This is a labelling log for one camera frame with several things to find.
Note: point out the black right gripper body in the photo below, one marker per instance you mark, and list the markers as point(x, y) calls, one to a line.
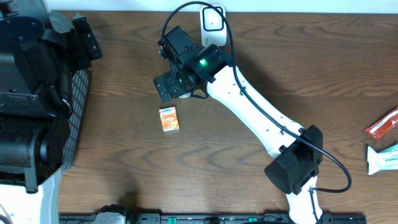
point(176, 84)

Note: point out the small orange snack box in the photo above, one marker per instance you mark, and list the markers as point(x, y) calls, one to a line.
point(169, 119)

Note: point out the orange candy bar wrapper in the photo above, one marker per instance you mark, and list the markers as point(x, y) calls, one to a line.
point(383, 126)

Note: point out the teal wipes packet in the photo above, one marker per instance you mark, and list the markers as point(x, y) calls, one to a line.
point(383, 160)

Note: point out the green lid jar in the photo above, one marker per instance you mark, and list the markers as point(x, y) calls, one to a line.
point(187, 95)

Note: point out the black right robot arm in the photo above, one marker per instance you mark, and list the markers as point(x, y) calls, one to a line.
point(295, 165)

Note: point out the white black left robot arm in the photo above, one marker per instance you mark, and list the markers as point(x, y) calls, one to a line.
point(45, 82)

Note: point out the white barcode scanner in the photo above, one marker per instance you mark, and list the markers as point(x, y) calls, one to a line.
point(213, 29)

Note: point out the grey plastic mesh basket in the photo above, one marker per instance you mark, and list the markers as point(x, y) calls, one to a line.
point(80, 90)

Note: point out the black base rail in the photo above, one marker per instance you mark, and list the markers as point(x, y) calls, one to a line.
point(119, 214)

